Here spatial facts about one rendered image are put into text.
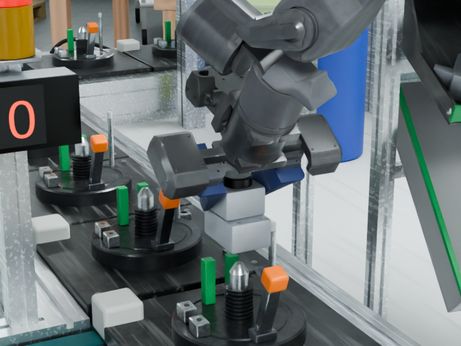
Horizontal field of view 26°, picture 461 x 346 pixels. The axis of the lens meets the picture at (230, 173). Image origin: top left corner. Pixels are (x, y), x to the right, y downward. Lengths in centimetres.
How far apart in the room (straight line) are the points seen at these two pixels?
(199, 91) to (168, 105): 131
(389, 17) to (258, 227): 27
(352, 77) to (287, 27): 110
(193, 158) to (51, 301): 33
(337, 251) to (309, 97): 72
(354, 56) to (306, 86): 106
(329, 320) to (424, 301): 34
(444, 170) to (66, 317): 45
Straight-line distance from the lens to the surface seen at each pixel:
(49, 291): 119
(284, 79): 85
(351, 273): 147
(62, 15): 490
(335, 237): 159
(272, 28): 83
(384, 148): 111
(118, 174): 148
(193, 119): 216
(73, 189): 143
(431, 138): 116
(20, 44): 97
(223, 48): 88
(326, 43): 82
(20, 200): 106
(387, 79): 109
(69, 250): 127
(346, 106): 192
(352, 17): 81
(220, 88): 94
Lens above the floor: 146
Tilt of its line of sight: 19 degrees down
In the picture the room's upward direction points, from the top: straight up
